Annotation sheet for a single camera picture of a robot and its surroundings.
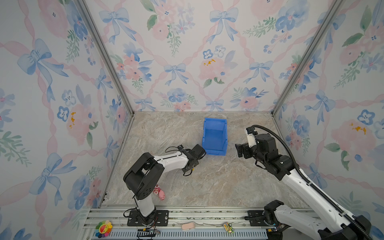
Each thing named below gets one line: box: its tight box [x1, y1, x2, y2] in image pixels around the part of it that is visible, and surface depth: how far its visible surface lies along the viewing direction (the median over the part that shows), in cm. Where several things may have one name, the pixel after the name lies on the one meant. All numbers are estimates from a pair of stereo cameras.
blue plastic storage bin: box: [202, 117, 228, 156], surface depth 108 cm
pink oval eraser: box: [181, 222, 195, 230], surface depth 72 cm
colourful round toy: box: [95, 220, 113, 239], surface depth 72 cm
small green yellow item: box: [223, 222, 235, 233], surface depth 71 cm
